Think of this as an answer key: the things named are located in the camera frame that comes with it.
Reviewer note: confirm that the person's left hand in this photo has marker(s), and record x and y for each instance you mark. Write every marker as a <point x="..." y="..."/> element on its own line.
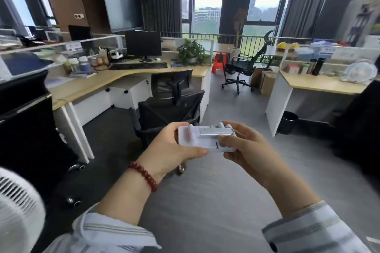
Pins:
<point x="164" y="150"/>

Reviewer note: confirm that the person's right hand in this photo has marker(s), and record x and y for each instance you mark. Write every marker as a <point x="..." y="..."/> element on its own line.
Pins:
<point x="252" y="155"/>

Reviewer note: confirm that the person's left thumb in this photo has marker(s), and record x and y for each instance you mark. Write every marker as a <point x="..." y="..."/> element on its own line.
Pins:
<point x="193" y="152"/>

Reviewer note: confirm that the person's right thumb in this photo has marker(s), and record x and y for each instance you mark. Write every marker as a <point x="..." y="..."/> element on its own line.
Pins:
<point x="227" y="142"/>

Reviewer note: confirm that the white plastic device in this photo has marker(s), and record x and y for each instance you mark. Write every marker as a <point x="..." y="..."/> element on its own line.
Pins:
<point x="204" y="138"/>

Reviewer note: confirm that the person's left forearm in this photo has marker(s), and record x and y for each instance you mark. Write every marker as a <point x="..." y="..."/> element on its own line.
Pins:
<point x="118" y="217"/>

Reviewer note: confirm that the person's right forearm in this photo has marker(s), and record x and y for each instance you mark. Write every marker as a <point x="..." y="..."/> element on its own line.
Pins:
<point x="299" y="214"/>

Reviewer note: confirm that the black mesh office chair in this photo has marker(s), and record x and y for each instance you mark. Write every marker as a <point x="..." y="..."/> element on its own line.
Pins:
<point x="169" y="107"/>

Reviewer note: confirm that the black waste bin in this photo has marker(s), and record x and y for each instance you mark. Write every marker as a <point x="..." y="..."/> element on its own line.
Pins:
<point x="288" y="123"/>

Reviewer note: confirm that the cardboard box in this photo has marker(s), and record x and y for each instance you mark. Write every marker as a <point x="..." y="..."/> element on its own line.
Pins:
<point x="268" y="83"/>

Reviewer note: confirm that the black ergonomic chair with headrest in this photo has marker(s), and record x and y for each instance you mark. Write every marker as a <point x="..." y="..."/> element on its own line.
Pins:
<point x="246" y="64"/>

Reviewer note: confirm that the red plastic stool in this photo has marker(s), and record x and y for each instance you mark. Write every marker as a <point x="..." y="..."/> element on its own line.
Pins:
<point x="219" y="61"/>

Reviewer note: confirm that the green potted plant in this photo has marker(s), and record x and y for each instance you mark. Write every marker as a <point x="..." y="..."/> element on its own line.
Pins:
<point x="191" y="51"/>

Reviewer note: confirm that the black keyboard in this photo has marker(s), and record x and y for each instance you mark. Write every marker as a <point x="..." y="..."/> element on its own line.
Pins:
<point x="138" y="66"/>

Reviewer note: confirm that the metal balcony railing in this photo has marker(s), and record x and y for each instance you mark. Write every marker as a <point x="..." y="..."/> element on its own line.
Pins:
<point x="255" y="42"/>

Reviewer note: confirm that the wooden corner desk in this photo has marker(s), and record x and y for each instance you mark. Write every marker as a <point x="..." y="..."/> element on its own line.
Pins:
<point x="118" y="79"/>

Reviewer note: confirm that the wooden desk with white panels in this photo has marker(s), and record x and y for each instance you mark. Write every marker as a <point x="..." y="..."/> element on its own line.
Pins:
<point x="314" y="83"/>

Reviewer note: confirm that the yellow hard hat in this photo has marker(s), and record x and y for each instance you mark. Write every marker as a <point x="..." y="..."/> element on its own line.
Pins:
<point x="294" y="45"/>
<point x="282" y="45"/>

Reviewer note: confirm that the brown bottle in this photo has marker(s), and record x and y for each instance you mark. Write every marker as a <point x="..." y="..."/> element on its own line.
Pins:
<point x="311" y="66"/>

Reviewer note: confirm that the black bottle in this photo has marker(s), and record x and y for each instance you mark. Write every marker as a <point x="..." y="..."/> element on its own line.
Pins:
<point x="318" y="66"/>

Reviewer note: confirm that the black computer monitor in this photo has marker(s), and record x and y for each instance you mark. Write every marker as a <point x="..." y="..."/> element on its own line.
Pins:
<point x="143" y="43"/>

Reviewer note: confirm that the black chair back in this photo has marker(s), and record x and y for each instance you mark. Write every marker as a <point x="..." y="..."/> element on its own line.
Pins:
<point x="359" y="125"/>

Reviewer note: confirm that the jar with white lid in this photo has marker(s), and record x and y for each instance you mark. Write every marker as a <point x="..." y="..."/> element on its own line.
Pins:
<point x="83" y="64"/>

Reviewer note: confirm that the white desk fan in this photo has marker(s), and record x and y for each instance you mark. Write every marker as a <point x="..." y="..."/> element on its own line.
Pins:
<point x="359" y="71"/>

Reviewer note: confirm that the small black monitor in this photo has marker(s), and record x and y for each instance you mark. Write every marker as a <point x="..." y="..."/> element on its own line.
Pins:
<point x="80" y="32"/>

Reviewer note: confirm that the large black office chair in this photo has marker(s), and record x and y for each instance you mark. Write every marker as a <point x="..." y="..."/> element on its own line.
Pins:
<point x="26" y="131"/>

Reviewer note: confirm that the glass desk partition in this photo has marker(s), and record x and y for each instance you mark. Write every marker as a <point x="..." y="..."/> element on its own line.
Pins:
<point x="59" y="49"/>

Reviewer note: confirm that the white floor fan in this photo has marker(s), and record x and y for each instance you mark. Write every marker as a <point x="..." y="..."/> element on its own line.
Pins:
<point x="17" y="211"/>

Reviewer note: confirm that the large wall display screen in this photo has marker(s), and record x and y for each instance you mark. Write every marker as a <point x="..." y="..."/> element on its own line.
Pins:
<point x="121" y="8"/>

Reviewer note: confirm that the wall socket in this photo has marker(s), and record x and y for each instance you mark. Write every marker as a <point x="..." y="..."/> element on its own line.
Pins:
<point x="79" y="16"/>

